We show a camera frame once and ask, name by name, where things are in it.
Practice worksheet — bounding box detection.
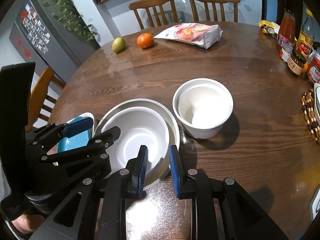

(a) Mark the cluster of photo magnets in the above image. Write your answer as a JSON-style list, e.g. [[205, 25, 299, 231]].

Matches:
[[22, 4, 50, 54]]

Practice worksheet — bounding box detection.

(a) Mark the orange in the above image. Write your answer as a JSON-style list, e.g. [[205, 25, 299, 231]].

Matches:
[[137, 33, 154, 49]]

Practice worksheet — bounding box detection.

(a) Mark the beaded wooden trivet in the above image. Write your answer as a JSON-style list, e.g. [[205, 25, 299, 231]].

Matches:
[[301, 89, 320, 145]]

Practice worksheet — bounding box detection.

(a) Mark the green pear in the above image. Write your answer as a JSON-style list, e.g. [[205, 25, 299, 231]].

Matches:
[[112, 37, 126, 53]]

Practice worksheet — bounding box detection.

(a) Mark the bag of bread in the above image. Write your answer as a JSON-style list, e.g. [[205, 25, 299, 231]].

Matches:
[[154, 23, 223, 49]]

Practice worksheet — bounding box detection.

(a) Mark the large grey bowl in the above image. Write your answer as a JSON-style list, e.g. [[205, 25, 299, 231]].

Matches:
[[94, 98, 180, 189]]

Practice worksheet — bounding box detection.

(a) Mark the red sauce jar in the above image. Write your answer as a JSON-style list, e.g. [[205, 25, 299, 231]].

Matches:
[[305, 56, 320, 85]]

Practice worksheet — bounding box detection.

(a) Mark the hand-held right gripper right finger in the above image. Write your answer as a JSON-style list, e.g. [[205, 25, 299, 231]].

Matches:
[[169, 144, 290, 240]]

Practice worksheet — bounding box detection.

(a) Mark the white bowl with blue print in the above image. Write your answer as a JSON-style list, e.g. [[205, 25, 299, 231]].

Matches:
[[313, 82, 320, 120]]

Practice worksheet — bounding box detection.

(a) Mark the person's left hand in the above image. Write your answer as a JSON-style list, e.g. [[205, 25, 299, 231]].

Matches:
[[11, 214, 45, 233]]

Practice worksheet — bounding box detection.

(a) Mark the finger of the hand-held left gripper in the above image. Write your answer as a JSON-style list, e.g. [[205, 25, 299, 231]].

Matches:
[[45, 126, 121, 163], [31, 117, 94, 150]]

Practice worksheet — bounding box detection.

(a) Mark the grey refrigerator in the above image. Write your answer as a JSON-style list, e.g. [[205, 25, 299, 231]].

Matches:
[[9, 0, 100, 83]]

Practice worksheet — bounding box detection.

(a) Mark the white deep ceramic pot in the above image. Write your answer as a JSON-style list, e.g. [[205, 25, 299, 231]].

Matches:
[[172, 78, 234, 139]]

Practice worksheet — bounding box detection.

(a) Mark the hanging green vine plant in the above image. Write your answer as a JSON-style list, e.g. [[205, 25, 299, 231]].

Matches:
[[32, 0, 99, 42]]

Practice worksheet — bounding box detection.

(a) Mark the dark sauce jar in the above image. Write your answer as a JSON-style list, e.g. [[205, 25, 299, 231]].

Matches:
[[287, 49, 307, 77]]

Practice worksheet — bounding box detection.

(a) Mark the blue dish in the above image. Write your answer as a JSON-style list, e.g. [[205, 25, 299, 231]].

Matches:
[[57, 116, 91, 153]]

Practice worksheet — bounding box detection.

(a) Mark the yellow snack packet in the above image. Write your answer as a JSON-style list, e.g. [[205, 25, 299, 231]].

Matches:
[[258, 20, 282, 38]]

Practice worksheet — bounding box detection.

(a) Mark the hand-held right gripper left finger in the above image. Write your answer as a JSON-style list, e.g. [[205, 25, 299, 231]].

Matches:
[[30, 145, 148, 240]]

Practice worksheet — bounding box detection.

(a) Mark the white device with blue ring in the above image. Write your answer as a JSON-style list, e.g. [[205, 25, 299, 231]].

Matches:
[[309, 192, 320, 220]]

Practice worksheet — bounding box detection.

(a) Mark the red sauce bottle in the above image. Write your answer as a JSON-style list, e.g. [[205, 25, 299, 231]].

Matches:
[[276, 9, 296, 52]]

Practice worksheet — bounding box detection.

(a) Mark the yellow label oil bottle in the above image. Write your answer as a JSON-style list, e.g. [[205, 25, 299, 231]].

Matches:
[[297, 9, 314, 57]]

